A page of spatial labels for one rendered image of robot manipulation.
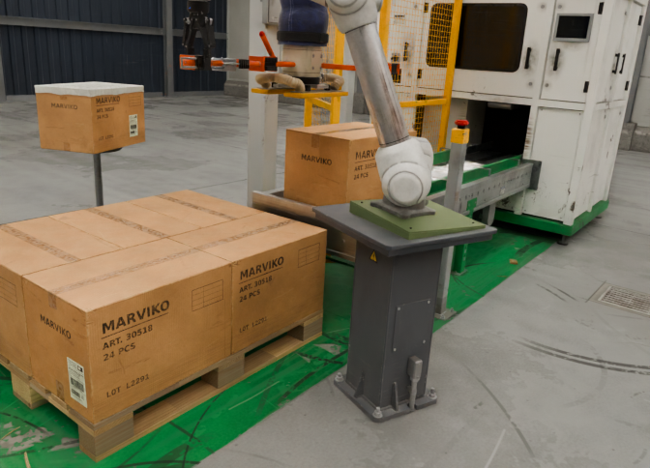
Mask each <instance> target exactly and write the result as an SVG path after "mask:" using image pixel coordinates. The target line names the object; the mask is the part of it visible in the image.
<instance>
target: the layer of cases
mask: <svg viewBox="0 0 650 468"><path fill-rule="evenodd" d="M326 245H327V229H324V228H320V227H317V226H313V225H310V224H306V223H303V222H299V221H297V220H293V219H287V218H284V217H280V216H277V215H273V214H270V213H266V212H263V211H259V210H256V209H253V208H250V207H246V206H243V205H239V204H236V203H232V202H229V201H225V200H222V199H218V198H216V197H212V196H209V195H205V194H202V193H198V192H195V191H191V190H180V191H175V192H170V193H165V194H160V195H155V196H150V197H144V198H139V199H135V200H130V201H126V202H119V203H114V204H109V205H103V206H99V207H94V208H89V209H83V210H78V211H73V212H68V213H63V214H58V215H53V216H48V217H43V218H37V219H29V220H24V221H18V222H13V223H8V224H3V225H0V354H1V355H3V356H4V357H5V358H7V359H8V360H9V361H11V362H12V363H13V364H15V365H16V366H18V367H19V368H20V369H21V370H23V371H24V372H25V373H27V374H28V375H29V376H31V377H33V379H35V380H36V381H37V382H39V383H40V384H41V385H42V386H44V387H45V388H46V389H48V390H49V391H50V392H52V393H53V394H54V395H56V396H57V397H59V398H60V399H61V400H63V401H64V402H65V403H66V404H68V405H69V406H70V407H72V408H73V409H74V410H75V411H76V412H77V413H79V414H80V415H81V416H83V417H84V418H85V419H86V420H88V421H89V422H90V423H92V424H96V423H98V422H100V421H102V420H104V419H106V418H108V417H110V416H112V415H114V414H116V413H118V412H120V411H122V410H124V409H126V408H128V407H130V406H132V405H134V404H136V403H138V402H139V401H141V400H143V399H145V398H147V397H148V396H150V395H153V394H155V393H157V392H159V391H161V390H163V389H165V388H167V387H169V386H171V385H173V384H175V383H177V382H179V381H181V380H183V379H185V378H187V377H189V376H191V375H193V374H195V373H197V372H199V371H200V370H202V369H203V368H205V367H207V366H210V365H212V364H214V363H216V362H218V361H220V360H222V359H224V358H226V357H228V356H230V354H234V353H236V352H238V351H240V350H242V349H244V348H246V347H248V346H250V345H252V344H254V343H256V342H258V341H259V340H261V339H263V338H264V337H266V336H269V335H271V334H273V333H275V332H277V331H279V330H281V329H283V328H285V327H287V326H289V325H291V324H293V323H295V322H297V321H299V320H301V319H303V318H305V317H307V316H309V315H311V314H313V313H314V312H316V311H318V310H320V309H322V308H323V294H324V278H325V261H326Z"/></svg>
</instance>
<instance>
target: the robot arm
mask: <svg viewBox="0 0 650 468"><path fill-rule="evenodd" d="M207 1H210V0H189V1H188V12H190V16H189V17H184V18H183V19H184V30H183V40H182V46H185V47H186V49H187V55H194V48H193V42H194V39H195V35H196V32H197V31H198V30H199V31H200V33H201V37H202V40H203V43H204V46H205V47H204V48H203V70H211V50H212V48H215V47H216V42H215V33H214V19H213V18H208V16H207V14H208V13H209V2H207ZM311 1H313V2H316V3H318V4H320V5H322V6H325V7H328V8H329V10H330V13H331V15H332V17H333V19H334V22H335V23H336V25H337V28H338V29H339V31H340V32H341V33H342V34H344V35H345V37H346V40H347V43H348V46H349V50H350V53H351V56H352V59H353V62H354V65H355V69H356V72H357V75H358V77H359V80H360V83H361V87H362V90H363V93H364V96H365V99H366V102H367V106H368V109H369V114H370V117H371V120H372V123H373V126H374V129H375V132H376V135H377V139H378V142H379V145H380V147H379V148H378V149H377V151H376V154H375V160H376V164H377V169H378V173H379V177H380V181H381V186H382V191H383V193H384V195H383V199H381V200H374V201H371V202H370V206H372V207H375V208H378V209H381V210H383V211H385V212H388V213H390V214H393V215H395V216H397V217H399V218H401V219H410V218H415V217H421V216H427V215H435V212H436V211H435V210H434V209H431V208H429V207H427V206H426V205H428V199H426V197H427V195H428V193H429V190H430V187H431V171H432V164H433V152H432V148H431V146H430V143H429V142H428V141H427V140H426V139H425V138H422V137H417V136H409V133H408V130H407V127H406V124H405V121H404V117H403V114H402V111H401V107H400V104H399V99H398V95H397V92H396V89H395V85H394V82H393V79H392V76H391V73H390V70H389V66H388V63H387V60H386V56H385V53H384V50H383V46H382V43H381V41H380V38H379V34H378V31H377V28H376V24H375V22H376V21H377V13H378V12H380V11H381V8H382V4H383V0H311ZM207 44H208V45H207Z"/></svg>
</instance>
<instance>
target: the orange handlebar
mask: <svg viewBox="0 0 650 468"><path fill-rule="evenodd" d="M183 65H184V66H192V60H185V59H183ZM222 65H223V61H222V60H211V66H219V67H221V66H222ZM295 66H296V64H295V63H294V62H285V61H278V67H295ZM253 67H261V62H260V61H254V60H250V68H253ZM321 68H322V69H333V70H345V71H356V69H355V66H353V65H340V64H326V63H322V64H321Z"/></svg>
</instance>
